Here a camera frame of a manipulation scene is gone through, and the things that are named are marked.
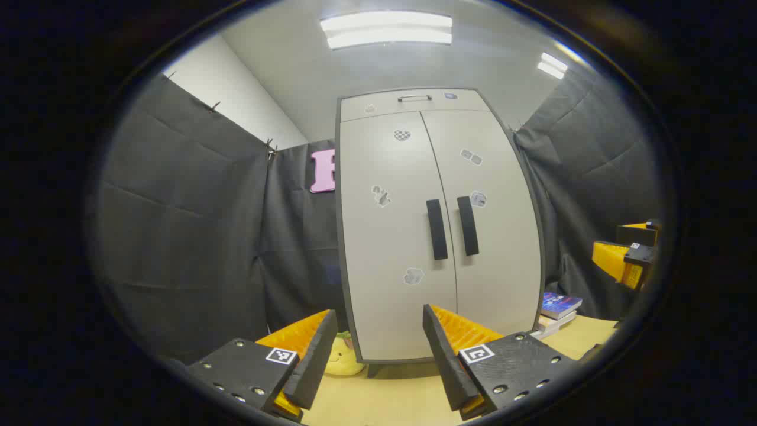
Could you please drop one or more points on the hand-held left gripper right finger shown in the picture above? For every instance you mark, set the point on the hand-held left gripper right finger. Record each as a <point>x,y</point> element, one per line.
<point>446,367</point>

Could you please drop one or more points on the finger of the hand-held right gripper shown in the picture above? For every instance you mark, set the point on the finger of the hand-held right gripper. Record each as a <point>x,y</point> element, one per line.
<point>637,234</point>
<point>615,260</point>

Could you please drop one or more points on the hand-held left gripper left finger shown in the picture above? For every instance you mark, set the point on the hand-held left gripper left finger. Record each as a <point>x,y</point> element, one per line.
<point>316,367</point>

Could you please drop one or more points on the grey shoe cabinet door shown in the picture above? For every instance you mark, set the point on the grey shoe cabinet door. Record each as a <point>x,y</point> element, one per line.
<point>502,260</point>
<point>384,248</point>

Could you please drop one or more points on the grey double-door shoe cabinet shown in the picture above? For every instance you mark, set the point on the grey double-door shoe cabinet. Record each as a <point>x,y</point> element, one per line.
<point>378,107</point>

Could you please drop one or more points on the yellow plush toy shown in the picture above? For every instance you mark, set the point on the yellow plush toy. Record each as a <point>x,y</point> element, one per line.
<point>343,361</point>

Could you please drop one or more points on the blue book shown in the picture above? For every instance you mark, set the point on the blue book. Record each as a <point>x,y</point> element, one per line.
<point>560,305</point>

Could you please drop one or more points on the white book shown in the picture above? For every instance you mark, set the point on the white book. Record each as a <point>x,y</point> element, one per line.
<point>544,333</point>
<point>559,321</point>

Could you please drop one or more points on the small ceiling light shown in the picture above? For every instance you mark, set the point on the small ceiling light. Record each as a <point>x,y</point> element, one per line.
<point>552,65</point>

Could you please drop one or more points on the black backdrop cloth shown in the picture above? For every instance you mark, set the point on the black backdrop cloth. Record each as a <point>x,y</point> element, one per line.
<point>177,236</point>

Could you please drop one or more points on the large ceiling light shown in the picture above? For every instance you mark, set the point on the large ceiling light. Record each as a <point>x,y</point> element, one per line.
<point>384,29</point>

